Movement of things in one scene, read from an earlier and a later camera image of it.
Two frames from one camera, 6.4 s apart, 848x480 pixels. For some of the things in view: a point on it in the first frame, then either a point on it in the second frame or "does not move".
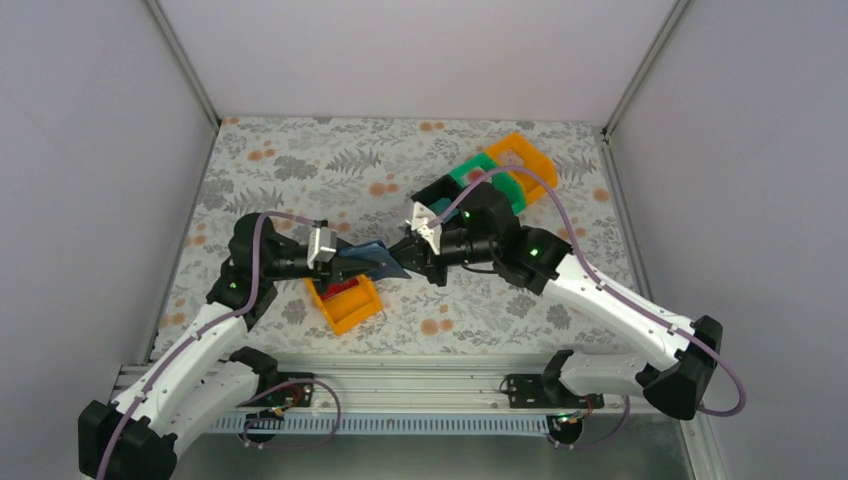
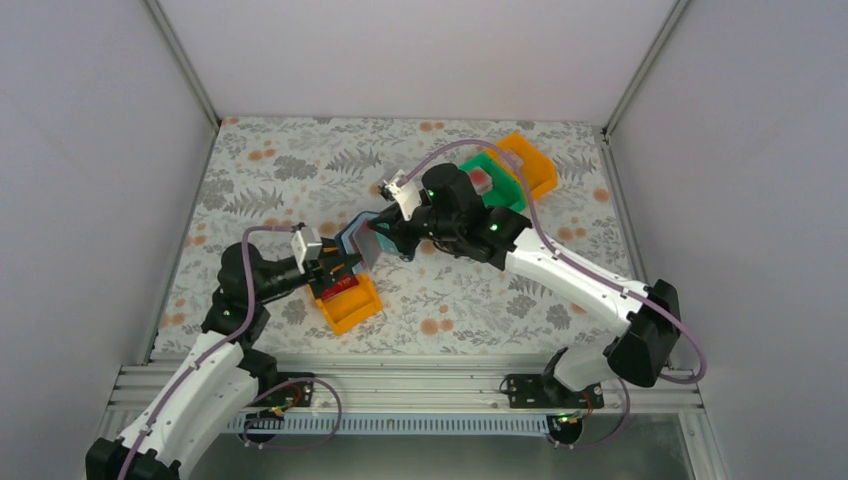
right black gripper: [417, 257] -> [398, 229]
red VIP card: [341, 286] does not move
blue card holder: [376, 253] -> [359, 238]
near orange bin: [345, 309] does not move
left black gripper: [333, 269] does not move
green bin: [503, 181] does not move
